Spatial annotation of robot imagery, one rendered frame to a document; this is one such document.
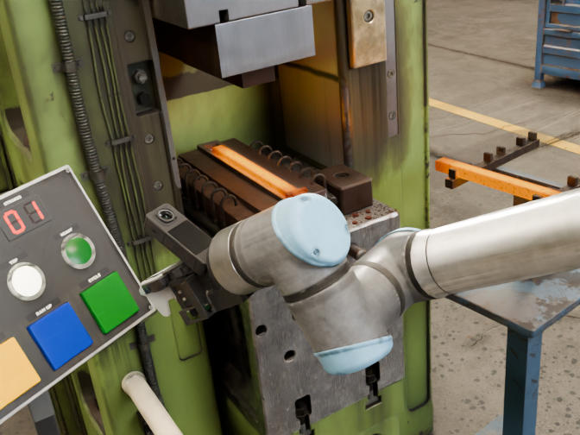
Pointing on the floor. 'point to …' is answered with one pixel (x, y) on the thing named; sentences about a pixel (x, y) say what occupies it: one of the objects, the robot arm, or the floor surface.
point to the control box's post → (43, 415)
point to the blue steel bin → (557, 40)
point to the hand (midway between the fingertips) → (144, 284)
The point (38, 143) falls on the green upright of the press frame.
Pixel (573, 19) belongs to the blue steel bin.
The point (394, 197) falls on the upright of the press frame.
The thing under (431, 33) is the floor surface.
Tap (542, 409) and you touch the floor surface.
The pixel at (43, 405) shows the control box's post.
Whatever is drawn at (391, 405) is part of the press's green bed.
